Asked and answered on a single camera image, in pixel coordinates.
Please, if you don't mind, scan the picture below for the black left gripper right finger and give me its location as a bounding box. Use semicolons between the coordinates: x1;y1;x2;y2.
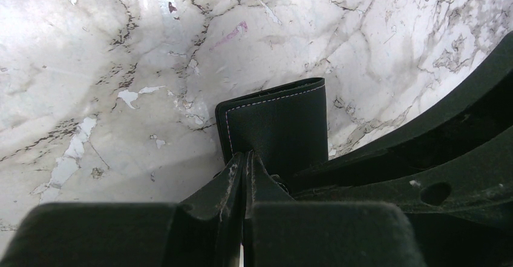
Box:
243;152;425;266

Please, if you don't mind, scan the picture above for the black leather card holder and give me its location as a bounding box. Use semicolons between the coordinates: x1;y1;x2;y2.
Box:
215;77;328;192

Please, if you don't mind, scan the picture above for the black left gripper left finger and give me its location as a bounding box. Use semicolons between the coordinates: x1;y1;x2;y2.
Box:
1;153;244;266

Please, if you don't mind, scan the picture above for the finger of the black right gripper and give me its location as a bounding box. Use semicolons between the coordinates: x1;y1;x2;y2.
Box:
295;128;512;266
288;33;512;193

